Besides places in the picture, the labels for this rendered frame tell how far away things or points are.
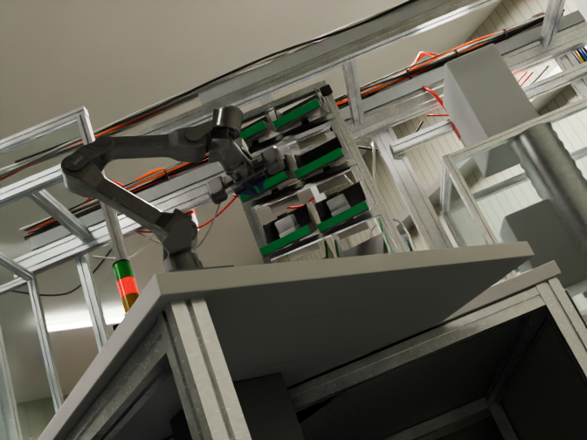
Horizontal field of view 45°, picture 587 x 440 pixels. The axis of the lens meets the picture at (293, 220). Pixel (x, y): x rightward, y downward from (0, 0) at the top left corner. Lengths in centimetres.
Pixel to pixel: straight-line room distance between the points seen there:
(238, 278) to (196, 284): 6
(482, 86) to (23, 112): 294
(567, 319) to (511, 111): 134
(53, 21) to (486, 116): 247
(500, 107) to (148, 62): 251
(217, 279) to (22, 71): 366
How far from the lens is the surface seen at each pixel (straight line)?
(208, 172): 313
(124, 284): 200
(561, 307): 150
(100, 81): 462
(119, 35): 437
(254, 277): 89
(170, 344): 86
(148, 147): 155
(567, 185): 250
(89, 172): 151
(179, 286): 84
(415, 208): 299
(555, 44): 336
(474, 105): 271
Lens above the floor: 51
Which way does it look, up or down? 25 degrees up
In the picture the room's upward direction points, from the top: 23 degrees counter-clockwise
